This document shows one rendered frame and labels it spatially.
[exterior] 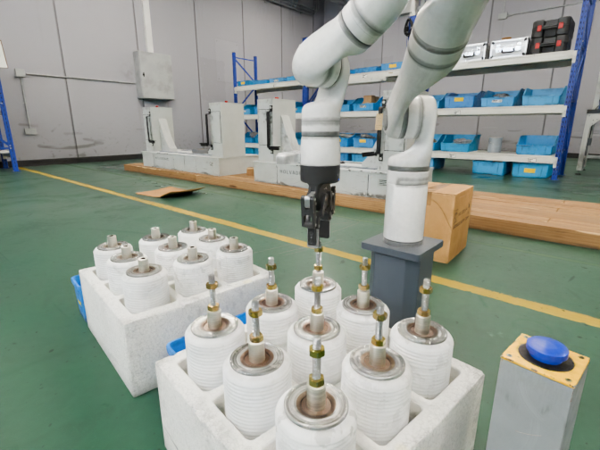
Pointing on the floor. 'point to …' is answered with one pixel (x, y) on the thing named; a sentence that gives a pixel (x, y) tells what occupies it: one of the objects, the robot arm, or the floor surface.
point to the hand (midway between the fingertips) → (319, 236)
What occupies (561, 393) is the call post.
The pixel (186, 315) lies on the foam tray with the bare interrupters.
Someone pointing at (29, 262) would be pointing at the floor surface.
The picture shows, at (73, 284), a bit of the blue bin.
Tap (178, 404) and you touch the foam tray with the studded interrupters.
